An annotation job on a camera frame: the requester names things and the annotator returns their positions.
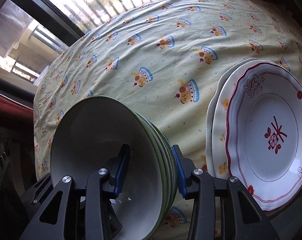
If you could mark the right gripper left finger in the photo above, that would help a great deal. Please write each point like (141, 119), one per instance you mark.
(81, 208)

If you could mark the large green rim bowl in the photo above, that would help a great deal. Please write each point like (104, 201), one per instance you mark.
(167, 166)
(93, 131)

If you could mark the large orange floral plate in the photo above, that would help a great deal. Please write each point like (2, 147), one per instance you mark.
(210, 114)

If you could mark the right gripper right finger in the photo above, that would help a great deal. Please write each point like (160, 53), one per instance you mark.
(241, 216)

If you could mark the red curtain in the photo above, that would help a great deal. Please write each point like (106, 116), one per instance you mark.
(13, 110)

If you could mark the dark window frame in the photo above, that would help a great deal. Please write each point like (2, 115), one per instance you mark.
(33, 33)

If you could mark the yellow cake print tablecloth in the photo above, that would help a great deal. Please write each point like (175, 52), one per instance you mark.
(164, 60)

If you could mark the red pattern scalloped plate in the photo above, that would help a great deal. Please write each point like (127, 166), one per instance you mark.
(264, 134)

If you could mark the beaded rim floral plate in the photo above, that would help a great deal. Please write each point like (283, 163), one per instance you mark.
(225, 90)

